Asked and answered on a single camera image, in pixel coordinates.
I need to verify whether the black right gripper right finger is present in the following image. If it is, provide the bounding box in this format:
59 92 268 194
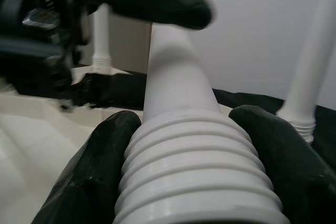
228 104 336 224

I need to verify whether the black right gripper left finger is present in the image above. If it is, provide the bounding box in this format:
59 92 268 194
31 110 142 224

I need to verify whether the white plastic table leg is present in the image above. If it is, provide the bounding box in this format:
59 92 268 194
275 0 336 145
90 3 111 74
112 22 291 224

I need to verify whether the white plastic table top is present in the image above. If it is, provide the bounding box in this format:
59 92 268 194
0 65 148 224

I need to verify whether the black table cloth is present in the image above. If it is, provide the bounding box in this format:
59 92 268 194
104 71 336 183

